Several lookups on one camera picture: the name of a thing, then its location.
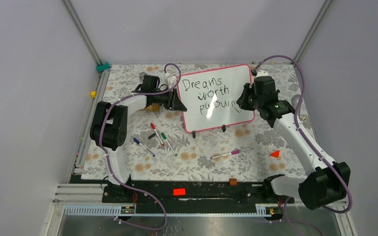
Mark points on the pink framed whiteboard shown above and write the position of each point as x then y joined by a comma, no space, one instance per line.
210,98

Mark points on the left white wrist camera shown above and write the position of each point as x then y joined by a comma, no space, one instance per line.
172,80

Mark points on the teal corner bracket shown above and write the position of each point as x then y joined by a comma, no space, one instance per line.
101,68

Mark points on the blue capped marker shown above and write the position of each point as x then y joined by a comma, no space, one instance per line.
144,147

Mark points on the green capped marker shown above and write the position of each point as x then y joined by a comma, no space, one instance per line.
168,143

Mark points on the red capped marker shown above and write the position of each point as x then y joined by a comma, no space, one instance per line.
157,134

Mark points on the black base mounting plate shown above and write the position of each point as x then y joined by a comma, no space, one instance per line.
201,197

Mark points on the pink capped marker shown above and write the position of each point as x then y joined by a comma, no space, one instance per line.
234,152

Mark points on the purple glitter microphone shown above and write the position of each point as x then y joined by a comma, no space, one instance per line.
142,75

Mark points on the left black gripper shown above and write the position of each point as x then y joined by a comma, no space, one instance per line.
173,103

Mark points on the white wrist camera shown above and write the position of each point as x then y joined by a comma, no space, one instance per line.
261,73
172,80

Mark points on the floral patterned table mat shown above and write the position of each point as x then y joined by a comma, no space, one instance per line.
255,139

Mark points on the small red cone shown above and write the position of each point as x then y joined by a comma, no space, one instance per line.
275,154

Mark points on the red tape label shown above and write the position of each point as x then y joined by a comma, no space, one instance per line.
179,192

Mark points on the small brown block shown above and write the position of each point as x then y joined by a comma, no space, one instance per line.
233,182

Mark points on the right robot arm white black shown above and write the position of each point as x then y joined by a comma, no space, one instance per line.
327,180

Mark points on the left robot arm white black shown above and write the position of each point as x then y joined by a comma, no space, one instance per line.
109,125

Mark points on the silver grey microphone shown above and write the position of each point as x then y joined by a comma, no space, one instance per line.
295,99

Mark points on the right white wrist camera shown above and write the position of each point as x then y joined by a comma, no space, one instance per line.
261,73

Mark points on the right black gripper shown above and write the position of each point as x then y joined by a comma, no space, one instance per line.
248,88

